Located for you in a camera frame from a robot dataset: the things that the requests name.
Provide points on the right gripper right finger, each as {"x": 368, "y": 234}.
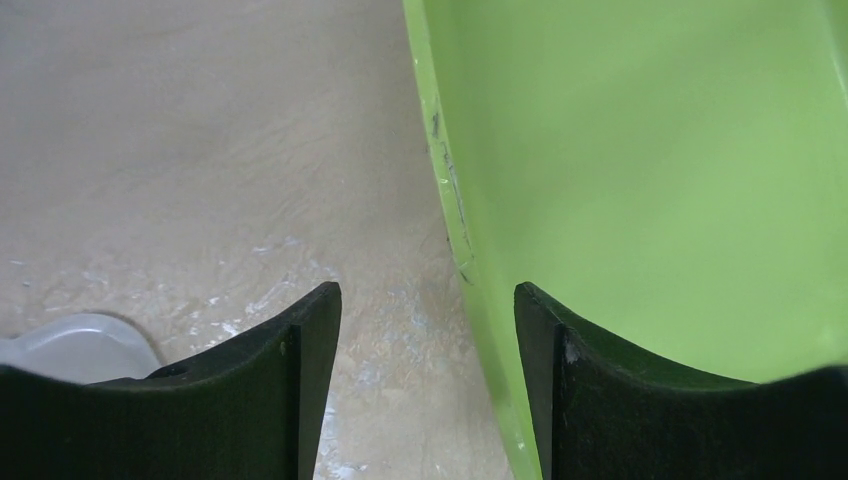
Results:
{"x": 603, "y": 407}

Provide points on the white mesh basket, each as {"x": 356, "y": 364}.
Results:
{"x": 83, "y": 348}

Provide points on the green white plastic basket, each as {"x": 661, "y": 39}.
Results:
{"x": 674, "y": 172}

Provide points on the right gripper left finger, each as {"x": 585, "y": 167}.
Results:
{"x": 251, "y": 407}

